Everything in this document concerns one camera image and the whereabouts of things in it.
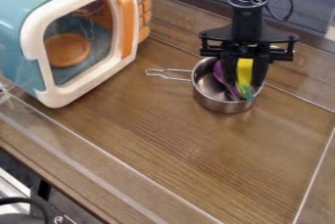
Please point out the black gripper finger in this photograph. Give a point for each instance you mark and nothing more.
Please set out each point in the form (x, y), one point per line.
(229, 68)
(259, 71)

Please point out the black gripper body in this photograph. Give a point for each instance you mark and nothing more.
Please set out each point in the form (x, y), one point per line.
(248, 37)

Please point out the yellow toy banana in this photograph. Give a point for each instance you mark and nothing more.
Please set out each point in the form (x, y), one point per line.
(244, 78)

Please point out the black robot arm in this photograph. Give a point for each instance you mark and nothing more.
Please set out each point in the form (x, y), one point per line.
(248, 39)

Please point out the purple toy eggplant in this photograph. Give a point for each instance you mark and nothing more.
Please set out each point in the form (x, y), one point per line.
(221, 76)

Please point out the orange microwave turntable plate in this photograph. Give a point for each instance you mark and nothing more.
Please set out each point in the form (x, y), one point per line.
(66, 49)

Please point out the blue toy microwave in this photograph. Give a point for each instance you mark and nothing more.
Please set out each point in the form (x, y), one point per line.
(114, 25)

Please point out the clear acrylic barrier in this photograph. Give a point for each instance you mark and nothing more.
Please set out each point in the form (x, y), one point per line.
(111, 190)

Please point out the silver pot with wire handle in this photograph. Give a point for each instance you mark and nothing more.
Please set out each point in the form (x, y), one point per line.
(209, 92)

